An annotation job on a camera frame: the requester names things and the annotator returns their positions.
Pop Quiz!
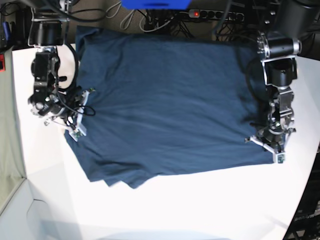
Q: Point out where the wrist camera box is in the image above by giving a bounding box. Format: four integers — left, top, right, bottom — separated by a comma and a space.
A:
69, 128, 87, 142
272, 152, 286, 164

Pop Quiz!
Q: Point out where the black power strip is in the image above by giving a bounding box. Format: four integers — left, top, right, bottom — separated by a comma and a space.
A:
187, 9, 245, 22

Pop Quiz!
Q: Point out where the dark blue t-shirt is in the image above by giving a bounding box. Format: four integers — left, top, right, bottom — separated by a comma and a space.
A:
65, 26, 273, 189

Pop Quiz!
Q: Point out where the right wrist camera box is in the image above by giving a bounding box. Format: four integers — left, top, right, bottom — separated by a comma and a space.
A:
69, 128, 87, 142

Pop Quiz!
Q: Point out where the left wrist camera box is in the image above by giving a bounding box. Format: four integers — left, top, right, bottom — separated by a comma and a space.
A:
272, 152, 286, 164

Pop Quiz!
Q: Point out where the white coiled cable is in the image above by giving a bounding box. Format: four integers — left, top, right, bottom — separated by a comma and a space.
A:
104, 0, 137, 30

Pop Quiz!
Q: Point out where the red black clamp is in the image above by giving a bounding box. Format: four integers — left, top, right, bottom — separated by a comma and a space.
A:
0, 54, 6, 72

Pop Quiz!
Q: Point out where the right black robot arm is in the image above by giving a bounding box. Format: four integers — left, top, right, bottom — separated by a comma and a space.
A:
28, 0, 96, 140

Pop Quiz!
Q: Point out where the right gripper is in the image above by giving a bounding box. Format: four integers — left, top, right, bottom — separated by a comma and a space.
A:
43, 88, 96, 133

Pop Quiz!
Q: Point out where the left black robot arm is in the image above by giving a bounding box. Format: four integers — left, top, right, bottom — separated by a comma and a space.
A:
245, 0, 320, 159

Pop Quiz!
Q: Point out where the blue plastic bin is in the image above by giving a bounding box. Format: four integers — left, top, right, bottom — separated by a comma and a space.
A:
121, 0, 191, 10

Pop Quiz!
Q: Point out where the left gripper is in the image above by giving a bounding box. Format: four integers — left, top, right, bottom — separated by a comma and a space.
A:
244, 126, 296, 155

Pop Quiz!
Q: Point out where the blue handled tool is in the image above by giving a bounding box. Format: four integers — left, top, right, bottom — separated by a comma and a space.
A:
2, 21, 11, 42

